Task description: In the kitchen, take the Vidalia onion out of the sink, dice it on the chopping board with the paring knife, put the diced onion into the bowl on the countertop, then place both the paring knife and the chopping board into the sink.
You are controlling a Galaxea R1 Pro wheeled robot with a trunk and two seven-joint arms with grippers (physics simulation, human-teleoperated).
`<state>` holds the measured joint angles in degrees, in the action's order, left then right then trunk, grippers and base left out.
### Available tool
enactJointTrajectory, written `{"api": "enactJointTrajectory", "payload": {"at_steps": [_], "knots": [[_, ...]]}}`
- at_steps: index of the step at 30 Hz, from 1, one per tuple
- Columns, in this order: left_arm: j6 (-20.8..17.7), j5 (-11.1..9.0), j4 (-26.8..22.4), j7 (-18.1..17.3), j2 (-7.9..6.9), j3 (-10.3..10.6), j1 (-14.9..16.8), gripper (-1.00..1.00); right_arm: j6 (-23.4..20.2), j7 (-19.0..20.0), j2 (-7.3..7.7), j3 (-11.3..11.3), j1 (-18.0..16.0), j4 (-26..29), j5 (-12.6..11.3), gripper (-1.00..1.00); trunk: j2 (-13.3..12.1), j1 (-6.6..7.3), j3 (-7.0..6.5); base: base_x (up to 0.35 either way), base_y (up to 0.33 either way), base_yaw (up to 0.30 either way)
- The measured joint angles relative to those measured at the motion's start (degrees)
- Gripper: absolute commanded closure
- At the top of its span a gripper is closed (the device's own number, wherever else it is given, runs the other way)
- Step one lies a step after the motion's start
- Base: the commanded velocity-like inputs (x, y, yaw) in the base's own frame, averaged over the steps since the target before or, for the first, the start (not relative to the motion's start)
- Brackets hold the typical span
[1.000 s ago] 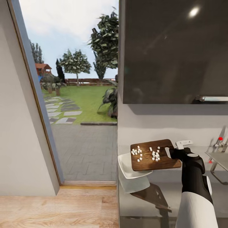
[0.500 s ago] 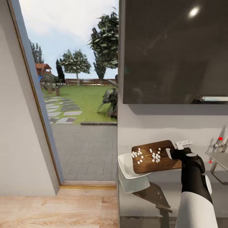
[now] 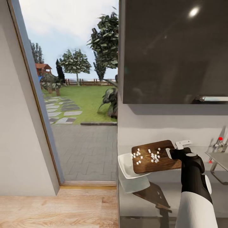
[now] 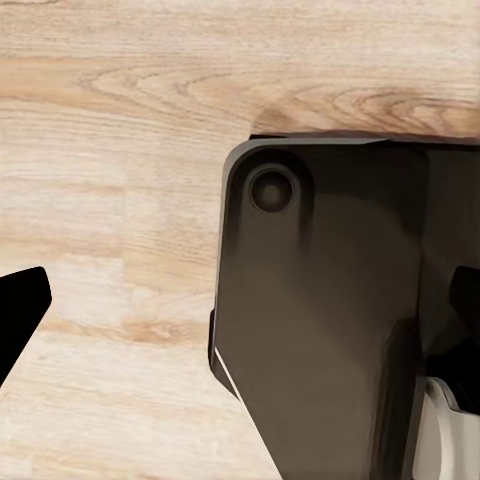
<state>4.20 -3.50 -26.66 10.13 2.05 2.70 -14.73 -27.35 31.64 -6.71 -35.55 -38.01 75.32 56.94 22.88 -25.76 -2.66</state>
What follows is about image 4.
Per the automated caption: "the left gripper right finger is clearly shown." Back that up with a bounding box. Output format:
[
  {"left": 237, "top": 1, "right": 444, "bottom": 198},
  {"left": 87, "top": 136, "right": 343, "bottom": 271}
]
[{"left": 448, "top": 265, "right": 480, "bottom": 346}]

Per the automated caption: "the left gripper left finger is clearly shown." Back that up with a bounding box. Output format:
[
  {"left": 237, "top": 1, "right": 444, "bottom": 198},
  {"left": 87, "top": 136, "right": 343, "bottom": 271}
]
[{"left": 0, "top": 266, "right": 52, "bottom": 386}]

